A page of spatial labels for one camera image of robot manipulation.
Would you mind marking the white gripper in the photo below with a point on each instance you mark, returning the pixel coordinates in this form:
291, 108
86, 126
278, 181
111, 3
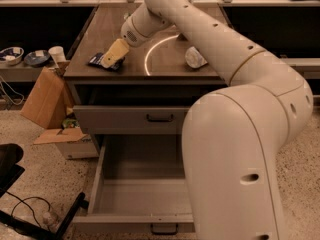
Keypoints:
129, 32

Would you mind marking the dark blue plate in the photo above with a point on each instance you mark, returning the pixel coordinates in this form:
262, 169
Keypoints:
37, 58

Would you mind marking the blue patterned bowl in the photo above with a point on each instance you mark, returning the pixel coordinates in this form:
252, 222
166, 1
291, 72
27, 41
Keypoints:
11, 56

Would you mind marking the grey middle drawer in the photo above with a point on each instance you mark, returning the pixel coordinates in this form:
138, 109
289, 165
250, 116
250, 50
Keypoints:
130, 119

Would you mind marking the white cardboard box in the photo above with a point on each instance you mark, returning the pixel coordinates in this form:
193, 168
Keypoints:
72, 143

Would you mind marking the grey drawer cabinet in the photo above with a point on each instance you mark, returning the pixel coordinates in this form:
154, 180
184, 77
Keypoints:
153, 74

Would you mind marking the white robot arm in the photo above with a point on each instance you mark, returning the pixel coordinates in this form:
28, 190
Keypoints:
230, 137

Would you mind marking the white paper cup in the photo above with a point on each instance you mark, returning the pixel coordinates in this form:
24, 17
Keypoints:
57, 54

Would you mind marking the grey open bottom drawer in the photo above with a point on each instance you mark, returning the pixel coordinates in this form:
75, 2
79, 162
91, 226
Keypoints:
139, 187

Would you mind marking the green snack packet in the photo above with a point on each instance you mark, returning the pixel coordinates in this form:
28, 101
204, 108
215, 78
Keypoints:
70, 123

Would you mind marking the clear plastic water bottle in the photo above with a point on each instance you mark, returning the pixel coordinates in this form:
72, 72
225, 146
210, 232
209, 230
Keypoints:
194, 59

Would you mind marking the dark blue rxbar wrapper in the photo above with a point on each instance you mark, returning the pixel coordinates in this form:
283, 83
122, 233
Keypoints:
95, 61

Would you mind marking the brown cardboard box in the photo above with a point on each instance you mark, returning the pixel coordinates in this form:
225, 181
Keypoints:
49, 101

